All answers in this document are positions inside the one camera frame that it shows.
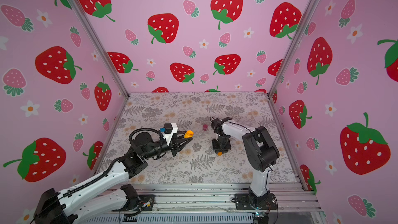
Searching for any floral patterned table mat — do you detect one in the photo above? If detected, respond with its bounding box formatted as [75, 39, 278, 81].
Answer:
[98, 92, 297, 184]

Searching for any orange paint jar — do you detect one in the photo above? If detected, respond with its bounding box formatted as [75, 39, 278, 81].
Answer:
[184, 130, 194, 139]

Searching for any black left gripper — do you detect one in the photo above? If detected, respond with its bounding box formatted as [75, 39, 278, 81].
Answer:
[141, 132, 190, 162]

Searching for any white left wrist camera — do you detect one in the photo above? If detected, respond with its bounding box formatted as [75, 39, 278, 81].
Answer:
[160, 123, 178, 146]

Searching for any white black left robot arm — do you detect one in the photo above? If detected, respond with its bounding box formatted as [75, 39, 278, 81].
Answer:
[31, 123, 193, 224]

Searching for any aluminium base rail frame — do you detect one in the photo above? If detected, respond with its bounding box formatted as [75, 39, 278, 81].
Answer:
[87, 182, 327, 224]

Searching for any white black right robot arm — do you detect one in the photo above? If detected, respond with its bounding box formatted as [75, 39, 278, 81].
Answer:
[210, 117, 280, 209]

